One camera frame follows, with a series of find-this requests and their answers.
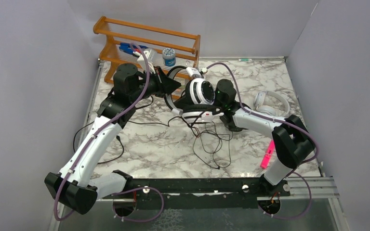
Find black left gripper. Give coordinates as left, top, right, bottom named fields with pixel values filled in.
left=129, top=65, right=181, bottom=103

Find white black gaming headset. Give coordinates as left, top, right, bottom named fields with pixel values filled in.
left=163, top=65, right=224, bottom=126

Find black red headset cable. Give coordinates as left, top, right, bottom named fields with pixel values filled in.
left=167, top=108, right=218, bottom=138

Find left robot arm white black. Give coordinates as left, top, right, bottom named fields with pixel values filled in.
left=44, top=63, right=181, bottom=216

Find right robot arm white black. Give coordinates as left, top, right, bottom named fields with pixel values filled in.
left=214, top=79, right=316, bottom=196

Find white over-ear headphones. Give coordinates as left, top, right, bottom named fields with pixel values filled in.
left=253, top=90, right=291, bottom=117

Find blue lidded jar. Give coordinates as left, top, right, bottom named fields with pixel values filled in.
left=161, top=48, right=176, bottom=66

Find blue black hand tool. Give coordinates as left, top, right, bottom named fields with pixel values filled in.
left=119, top=42, right=148, bottom=56

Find wooden orange shelf rack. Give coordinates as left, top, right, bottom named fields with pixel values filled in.
left=93, top=16, right=201, bottom=84

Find black cable at left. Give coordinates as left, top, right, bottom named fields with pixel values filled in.
left=72, top=120, right=170, bottom=165

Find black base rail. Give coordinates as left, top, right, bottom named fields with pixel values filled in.
left=105, top=177, right=290, bottom=210

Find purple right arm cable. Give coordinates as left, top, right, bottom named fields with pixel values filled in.
left=204, top=62, right=319, bottom=221

